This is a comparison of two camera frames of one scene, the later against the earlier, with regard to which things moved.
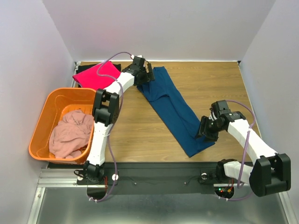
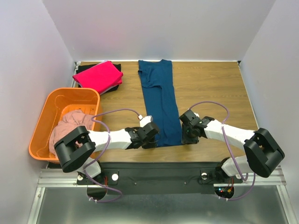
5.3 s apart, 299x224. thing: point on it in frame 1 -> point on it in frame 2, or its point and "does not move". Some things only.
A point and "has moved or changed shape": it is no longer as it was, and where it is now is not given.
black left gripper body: (144, 78) -> (147, 143)
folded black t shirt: (80, 69) does not move
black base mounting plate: (162, 178) does not move
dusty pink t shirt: (72, 135) does not move
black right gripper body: (206, 128) -> (189, 140)
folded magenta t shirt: (89, 79) does not move
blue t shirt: (175, 110) has moved or changed shape
